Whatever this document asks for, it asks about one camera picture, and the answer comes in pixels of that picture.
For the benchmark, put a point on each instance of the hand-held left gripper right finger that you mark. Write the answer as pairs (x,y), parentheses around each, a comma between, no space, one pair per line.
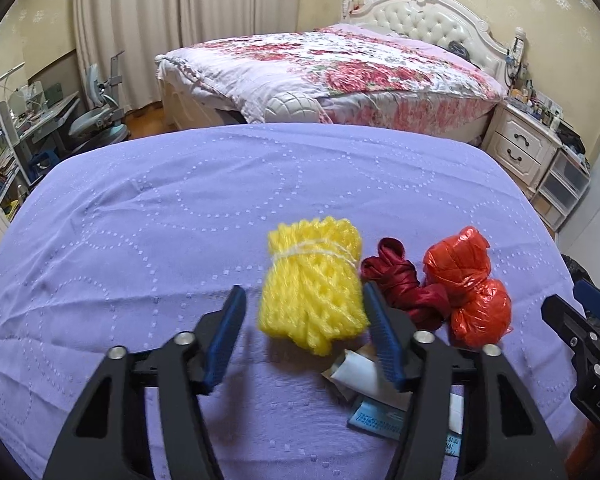
(385,340)

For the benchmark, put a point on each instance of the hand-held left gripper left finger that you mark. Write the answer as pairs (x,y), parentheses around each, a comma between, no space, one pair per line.
(225,340)

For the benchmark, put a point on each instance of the yellow foam net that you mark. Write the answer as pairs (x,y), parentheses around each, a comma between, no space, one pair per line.
(310,285)

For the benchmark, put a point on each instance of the white paper roll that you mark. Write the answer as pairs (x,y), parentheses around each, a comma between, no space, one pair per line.
(355,370)

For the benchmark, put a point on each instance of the dark red plastic bag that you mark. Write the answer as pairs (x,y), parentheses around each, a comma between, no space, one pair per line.
(405,280)

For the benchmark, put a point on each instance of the blue packet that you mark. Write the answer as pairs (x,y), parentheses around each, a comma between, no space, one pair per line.
(375,417)

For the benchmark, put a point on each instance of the small white packet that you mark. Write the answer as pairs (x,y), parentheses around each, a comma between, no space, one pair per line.
(455,412)

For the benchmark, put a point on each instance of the orange-red plastic bag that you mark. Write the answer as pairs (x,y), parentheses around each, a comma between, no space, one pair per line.
(460,270)

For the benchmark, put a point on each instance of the clear plastic drawer unit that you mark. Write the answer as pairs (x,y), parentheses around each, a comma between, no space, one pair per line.
(565,180)

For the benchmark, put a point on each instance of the purple dotted tablecloth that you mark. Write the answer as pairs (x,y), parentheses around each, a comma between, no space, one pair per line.
(180,210)

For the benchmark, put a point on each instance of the pile of dark clutter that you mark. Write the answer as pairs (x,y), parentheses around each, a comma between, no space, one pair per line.
(572,137)

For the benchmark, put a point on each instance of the white nightstand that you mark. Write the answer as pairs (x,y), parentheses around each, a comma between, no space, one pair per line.
(515,145)

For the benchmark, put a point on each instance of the cluster of small bottles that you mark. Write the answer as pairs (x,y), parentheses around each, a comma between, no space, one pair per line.
(535,102)

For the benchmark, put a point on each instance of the grey office chair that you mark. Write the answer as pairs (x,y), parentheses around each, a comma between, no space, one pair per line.
(95,120)

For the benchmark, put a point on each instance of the floral bedspread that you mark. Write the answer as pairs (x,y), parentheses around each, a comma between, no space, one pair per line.
(330,60)

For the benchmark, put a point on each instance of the grey desk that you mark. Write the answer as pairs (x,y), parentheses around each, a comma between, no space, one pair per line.
(45,115)

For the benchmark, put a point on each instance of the dark clothing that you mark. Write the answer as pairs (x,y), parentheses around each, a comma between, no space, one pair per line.
(460,49)

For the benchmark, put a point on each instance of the white tufted bed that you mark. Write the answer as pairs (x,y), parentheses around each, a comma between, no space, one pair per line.
(430,20)

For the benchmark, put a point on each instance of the beige curtain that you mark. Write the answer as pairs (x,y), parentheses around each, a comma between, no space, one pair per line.
(180,10)

